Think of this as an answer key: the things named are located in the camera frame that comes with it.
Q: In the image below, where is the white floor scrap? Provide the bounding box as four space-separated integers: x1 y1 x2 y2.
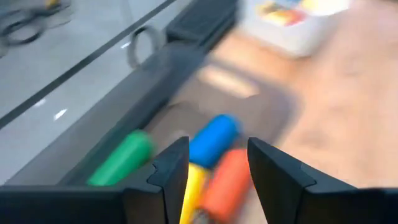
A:
53 108 68 121

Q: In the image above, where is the small red cube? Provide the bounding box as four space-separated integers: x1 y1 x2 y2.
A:
270 9 307 27

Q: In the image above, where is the orange cylinder block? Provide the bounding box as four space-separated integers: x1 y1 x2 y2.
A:
198 148 254 223

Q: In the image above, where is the yellow cylinder block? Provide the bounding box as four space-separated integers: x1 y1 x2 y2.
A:
179 162 212 224

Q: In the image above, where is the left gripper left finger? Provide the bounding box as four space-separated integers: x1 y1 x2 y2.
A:
124 136 190 224

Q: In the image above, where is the white plastic bin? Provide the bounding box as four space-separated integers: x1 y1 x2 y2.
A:
238 0 351 59

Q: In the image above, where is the blue cylinder block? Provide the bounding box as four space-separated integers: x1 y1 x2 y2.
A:
188 114 243 170

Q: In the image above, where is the dark grey plastic tray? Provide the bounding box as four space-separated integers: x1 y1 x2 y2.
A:
4 40 301 224

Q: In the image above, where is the green cylinder block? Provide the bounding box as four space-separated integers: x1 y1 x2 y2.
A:
86 129 156 187

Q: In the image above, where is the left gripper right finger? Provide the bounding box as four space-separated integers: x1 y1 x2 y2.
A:
248 137 357 224

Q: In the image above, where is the black cable with coil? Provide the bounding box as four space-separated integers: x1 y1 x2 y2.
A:
126 24 165 71

